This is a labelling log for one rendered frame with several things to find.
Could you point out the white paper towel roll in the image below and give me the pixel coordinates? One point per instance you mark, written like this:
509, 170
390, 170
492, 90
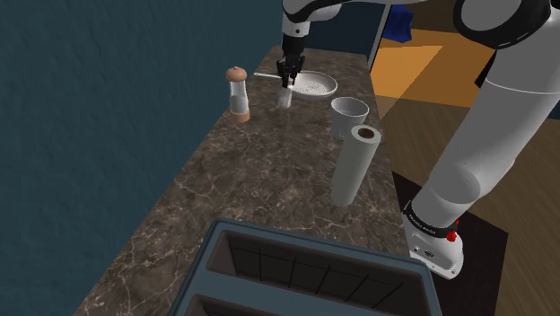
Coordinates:
352, 170

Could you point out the white cup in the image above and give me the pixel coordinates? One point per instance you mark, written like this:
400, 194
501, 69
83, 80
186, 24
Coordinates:
345, 120

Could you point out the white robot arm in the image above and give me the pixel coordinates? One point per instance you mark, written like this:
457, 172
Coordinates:
490, 144

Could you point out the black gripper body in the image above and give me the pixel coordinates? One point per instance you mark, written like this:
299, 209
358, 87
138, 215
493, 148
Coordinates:
292, 47

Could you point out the wooden and glass pepper mill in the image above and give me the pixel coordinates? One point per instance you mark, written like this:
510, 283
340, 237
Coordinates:
238, 98

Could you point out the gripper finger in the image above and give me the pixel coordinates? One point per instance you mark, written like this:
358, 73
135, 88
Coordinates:
282, 72
296, 70

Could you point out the white frying pan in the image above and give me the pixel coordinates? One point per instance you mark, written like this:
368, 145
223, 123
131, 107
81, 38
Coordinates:
317, 85

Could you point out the blue-grey toaster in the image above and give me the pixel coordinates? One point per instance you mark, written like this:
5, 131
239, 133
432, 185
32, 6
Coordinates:
306, 267

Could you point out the dark robot stand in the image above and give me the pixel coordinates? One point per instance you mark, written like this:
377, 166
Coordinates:
481, 271

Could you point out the small clear glass shaker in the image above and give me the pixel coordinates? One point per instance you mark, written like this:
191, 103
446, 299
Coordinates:
285, 98

